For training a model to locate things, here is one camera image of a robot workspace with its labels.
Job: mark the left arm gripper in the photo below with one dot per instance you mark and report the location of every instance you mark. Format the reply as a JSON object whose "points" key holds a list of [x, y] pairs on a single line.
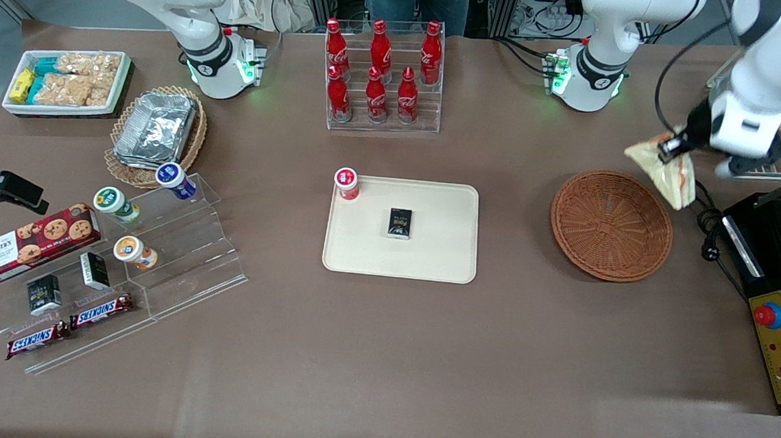
{"points": [[696, 128]]}

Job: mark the triangular sandwich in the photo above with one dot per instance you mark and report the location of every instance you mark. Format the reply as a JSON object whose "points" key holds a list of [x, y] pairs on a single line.
{"points": [[678, 181]]}

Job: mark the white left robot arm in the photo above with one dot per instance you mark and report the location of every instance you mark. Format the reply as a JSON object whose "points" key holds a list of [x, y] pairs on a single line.
{"points": [[610, 28]]}

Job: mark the brown wicker basket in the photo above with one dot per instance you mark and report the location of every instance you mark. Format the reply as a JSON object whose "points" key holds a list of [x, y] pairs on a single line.
{"points": [[610, 224]]}

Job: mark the white snack tray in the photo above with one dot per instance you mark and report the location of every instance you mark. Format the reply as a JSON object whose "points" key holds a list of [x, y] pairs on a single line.
{"points": [[121, 87]]}

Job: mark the light wicker basket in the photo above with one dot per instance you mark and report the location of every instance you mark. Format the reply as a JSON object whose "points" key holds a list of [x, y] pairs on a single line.
{"points": [[193, 140]]}

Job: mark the cream plastic tray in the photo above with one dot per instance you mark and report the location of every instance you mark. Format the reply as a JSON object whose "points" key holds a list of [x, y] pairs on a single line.
{"points": [[429, 256]]}

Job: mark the red Walkers cookie box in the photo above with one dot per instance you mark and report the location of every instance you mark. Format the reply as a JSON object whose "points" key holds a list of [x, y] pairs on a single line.
{"points": [[24, 248]]}

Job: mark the teal snack pack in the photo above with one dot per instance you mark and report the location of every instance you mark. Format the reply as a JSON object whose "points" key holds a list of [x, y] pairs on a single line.
{"points": [[47, 66], [35, 90]]}

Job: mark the black tissue pack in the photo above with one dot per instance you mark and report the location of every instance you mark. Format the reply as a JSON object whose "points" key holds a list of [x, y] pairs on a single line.
{"points": [[43, 295], [95, 271]]}

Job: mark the yellow snack pack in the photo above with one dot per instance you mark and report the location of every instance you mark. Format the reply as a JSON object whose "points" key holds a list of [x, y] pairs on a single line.
{"points": [[22, 85]]}

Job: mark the green gum bottle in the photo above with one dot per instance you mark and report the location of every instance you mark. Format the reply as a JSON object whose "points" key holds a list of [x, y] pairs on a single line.
{"points": [[111, 201]]}

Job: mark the clear bag of crackers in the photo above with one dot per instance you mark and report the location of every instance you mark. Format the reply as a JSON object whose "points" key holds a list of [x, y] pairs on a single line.
{"points": [[88, 64], [66, 91]]}

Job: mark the black machine with yellow panel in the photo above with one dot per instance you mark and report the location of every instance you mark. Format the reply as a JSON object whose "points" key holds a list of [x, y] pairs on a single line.
{"points": [[773, 246]]}

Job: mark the orange gum bottle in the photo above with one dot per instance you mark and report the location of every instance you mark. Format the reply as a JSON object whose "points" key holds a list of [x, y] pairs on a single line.
{"points": [[130, 250]]}

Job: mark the Snickers chocolate bar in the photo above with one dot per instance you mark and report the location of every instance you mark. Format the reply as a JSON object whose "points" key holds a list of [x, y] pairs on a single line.
{"points": [[38, 339], [102, 310]]}

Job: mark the stacked foil trays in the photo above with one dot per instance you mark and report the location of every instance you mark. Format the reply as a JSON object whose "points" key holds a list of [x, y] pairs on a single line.
{"points": [[156, 130]]}

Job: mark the blue gum bottle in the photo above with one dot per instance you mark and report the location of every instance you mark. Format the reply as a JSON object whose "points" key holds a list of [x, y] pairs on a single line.
{"points": [[172, 177]]}

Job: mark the red emergency stop button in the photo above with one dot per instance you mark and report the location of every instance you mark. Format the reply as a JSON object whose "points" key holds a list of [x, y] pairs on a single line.
{"points": [[767, 315]]}

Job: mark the clear acrylic tiered stand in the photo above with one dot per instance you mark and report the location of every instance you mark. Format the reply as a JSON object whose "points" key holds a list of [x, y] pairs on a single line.
{"points": [[195, 253]]}

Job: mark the red cola bottle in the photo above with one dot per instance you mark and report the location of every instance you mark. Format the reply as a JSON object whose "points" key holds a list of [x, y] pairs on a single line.
{"points": [[432, 51], [336, 47], [407, 96], [338, 95], [380, 45], [376, 96]]}

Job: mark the black pack with gold print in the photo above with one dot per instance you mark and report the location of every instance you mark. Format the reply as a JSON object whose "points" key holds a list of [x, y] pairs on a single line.
{"points": [[400, 223]]}

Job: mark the clear acrylic bottle rack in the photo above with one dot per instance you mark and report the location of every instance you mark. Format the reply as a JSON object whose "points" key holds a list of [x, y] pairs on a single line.
{"points": [[383, 128]]}

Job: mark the beige cloth bag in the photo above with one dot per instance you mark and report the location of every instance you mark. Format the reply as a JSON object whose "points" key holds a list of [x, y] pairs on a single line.
{"points": [[261, 0]]}

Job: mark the red gum bottle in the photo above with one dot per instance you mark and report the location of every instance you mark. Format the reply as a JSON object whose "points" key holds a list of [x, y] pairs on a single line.
{"points": [[346, 180]]}

